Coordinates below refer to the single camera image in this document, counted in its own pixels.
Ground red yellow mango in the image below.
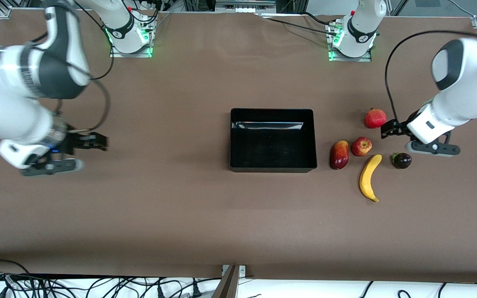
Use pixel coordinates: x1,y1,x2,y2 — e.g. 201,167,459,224
330,140,350,171

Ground dark purple eggplant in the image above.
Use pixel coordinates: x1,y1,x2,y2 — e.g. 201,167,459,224
390,152,413,170

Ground red pomegranate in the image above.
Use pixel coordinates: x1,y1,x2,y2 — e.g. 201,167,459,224
365,108,387,129

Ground brown table cover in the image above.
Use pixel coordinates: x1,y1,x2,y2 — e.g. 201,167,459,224
0,8,477,284

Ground black cable on table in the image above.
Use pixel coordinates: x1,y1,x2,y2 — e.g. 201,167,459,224
259,13,335,36

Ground black plastic box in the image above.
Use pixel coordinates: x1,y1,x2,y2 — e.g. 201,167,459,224
229,108,318,173

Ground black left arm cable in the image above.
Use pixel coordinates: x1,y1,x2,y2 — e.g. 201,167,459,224
384,29,477,123

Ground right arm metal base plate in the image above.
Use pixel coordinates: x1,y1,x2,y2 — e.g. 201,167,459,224
109,23,154,58

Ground red yellow apple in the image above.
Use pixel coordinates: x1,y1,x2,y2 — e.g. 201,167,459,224
350,137,373,157

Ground metal table edge bracket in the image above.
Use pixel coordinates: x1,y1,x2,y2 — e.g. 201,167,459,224
212,264,247,298

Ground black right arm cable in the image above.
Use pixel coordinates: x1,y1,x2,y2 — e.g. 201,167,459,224
27,0,116,134

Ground yellow banana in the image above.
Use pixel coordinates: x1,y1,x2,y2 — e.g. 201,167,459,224
359,154,383,203

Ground tangled black floor cables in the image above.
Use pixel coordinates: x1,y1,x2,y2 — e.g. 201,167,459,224
0,259,222,298

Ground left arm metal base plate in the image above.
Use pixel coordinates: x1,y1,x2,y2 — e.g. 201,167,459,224
328,22,373,62

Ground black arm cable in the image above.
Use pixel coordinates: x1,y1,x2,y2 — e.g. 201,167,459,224
27,0,116,134
384,29,477,123

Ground white power strip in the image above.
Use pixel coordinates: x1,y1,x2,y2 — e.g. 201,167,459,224
215,0,277,14

